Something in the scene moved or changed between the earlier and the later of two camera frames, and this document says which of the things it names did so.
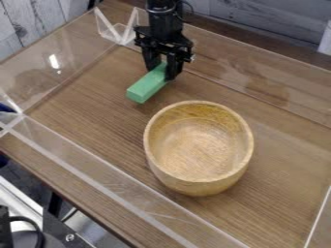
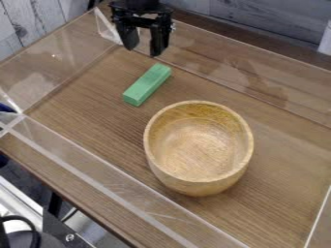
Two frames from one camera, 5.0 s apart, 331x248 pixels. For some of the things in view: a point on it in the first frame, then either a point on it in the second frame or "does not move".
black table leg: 57,204 does not move
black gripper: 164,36 → 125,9
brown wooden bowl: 198,146 does not move
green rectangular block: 147,84 does not move
